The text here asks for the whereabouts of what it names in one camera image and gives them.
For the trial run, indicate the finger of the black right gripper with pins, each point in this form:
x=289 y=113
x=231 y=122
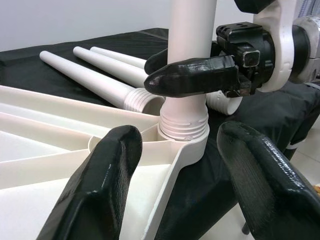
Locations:
x=157 y=62
x=190 y=77

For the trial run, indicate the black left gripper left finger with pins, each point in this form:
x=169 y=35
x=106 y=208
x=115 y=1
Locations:
x=100 y=187

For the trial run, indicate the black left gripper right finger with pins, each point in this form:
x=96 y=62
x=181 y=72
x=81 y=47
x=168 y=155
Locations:
x=270 y=190

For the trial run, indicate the white plastic table leg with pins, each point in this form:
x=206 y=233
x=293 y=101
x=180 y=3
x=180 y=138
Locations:
x=87 y=75
x=190 y=30
x=105 y=64
x=117 y=56

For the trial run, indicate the white plastic table top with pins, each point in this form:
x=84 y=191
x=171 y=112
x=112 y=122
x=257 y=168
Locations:
x=37 y=140

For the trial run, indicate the black folding table leg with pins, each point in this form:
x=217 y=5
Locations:
x=245 y=228
x=291 y=152

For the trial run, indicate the yellow fried snacks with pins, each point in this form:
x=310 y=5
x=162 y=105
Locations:
x=317 y=188

